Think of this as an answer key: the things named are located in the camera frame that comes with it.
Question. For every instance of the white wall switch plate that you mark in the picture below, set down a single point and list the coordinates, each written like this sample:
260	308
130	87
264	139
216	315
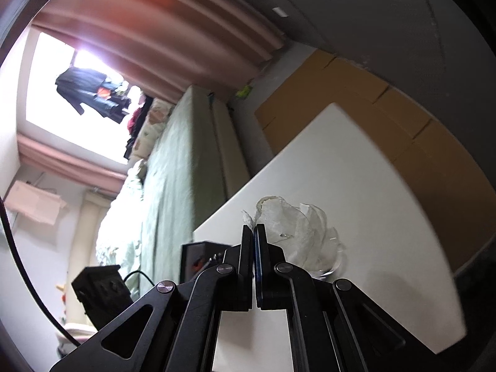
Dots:
280	12

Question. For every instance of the pink curtain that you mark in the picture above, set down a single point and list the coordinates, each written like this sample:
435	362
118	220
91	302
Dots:
165	46

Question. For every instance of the white organza pouch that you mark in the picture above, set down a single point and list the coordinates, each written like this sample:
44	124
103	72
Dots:
303	232

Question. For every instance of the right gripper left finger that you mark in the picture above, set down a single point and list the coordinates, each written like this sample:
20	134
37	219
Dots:
226	287

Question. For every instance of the floral pillow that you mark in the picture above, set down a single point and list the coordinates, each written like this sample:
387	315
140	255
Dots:
152	128

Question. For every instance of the brown cardboard sheet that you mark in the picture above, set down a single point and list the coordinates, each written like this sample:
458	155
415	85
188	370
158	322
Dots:
455	194

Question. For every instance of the dark hanging clothes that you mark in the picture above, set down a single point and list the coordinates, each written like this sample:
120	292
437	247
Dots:
94	89

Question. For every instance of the green bed mattress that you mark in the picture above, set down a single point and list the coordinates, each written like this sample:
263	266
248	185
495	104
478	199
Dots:
195	166

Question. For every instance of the light green duvet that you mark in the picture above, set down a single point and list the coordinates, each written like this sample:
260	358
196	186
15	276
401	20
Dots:
119	236

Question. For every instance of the pink wall box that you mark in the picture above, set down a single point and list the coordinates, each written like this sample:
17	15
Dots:
34	203

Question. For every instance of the small green floor object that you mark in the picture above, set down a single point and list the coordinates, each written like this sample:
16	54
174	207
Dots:
244	92

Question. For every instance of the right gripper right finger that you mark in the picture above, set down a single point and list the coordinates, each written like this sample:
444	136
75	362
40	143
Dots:
310	306

